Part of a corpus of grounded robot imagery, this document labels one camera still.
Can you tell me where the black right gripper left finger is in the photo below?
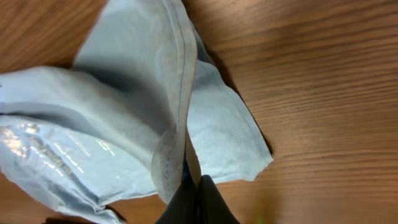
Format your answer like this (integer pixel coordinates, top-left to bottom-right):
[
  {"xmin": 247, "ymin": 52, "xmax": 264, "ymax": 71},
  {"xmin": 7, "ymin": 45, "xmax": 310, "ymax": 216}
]
[{"xmin": 155, "ymin": 175, "xmax": 198, "ymax": 224}]

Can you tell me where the light blue printed t-shirt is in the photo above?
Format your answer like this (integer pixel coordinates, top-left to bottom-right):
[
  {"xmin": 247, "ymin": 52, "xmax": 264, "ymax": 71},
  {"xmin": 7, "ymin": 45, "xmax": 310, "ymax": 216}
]
[{"xmin": 1, "ymin": 0, "xmax": 272, "ymax": 223}]

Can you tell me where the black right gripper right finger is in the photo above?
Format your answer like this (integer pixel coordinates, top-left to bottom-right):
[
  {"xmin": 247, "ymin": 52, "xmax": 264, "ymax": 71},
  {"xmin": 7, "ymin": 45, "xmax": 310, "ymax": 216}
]
[{"xmin": 198, "ymin": 175, "xmax": 239, "ymax": 224}]

